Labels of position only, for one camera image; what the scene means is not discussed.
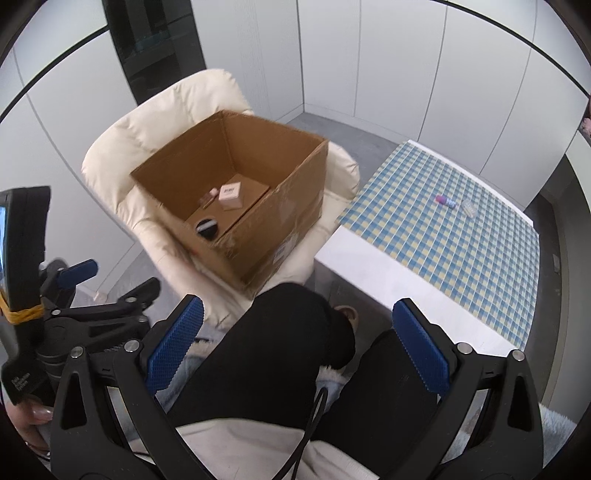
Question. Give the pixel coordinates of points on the blue yellow checked tablecloth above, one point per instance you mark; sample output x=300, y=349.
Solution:
x=438, y=258

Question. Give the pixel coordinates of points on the small glass bottle pink cap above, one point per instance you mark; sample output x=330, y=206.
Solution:
x=208, y=197

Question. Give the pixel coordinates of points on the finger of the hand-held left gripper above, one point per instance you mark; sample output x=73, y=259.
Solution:
x=134, y=300
x=78, y=272

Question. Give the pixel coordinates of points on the person's cream jacket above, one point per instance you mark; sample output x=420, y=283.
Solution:
x=240, y=452

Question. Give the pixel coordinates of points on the person's left leg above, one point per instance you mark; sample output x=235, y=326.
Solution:
x=268, y=350

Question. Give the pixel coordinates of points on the person's leg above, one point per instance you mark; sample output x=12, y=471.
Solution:
x=383, y=397
x=268, y=350

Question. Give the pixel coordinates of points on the cream padded chair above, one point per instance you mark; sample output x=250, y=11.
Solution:
x=152, y=120

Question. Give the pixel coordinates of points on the light blue fleece blanket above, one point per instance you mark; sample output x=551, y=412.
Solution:
x=549, y=424

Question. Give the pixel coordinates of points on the brown cardboard box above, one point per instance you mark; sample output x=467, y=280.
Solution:
x=277, y=221

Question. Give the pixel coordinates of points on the floor outlet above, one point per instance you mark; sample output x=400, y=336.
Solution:
x=556, y=265

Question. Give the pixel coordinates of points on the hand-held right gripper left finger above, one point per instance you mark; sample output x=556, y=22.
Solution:
x=178, y=344

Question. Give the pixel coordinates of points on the person's left beige slipper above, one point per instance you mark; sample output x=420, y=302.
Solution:
x=347, y=316

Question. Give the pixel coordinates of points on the person's right leg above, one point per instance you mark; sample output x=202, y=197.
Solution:
x=383, y=397

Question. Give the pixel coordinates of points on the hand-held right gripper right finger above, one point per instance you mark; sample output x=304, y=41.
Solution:
x=422, y=346

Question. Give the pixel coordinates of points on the black glass cabinet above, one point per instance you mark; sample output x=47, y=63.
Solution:
x=157, y=46

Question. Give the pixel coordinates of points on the purple pink small tube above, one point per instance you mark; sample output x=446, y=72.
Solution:
x=444, y=200

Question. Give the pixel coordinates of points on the person's left hand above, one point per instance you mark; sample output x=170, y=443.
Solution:
x=34, y=424

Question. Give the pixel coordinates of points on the cream square box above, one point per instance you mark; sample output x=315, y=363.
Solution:
x=230, y=194

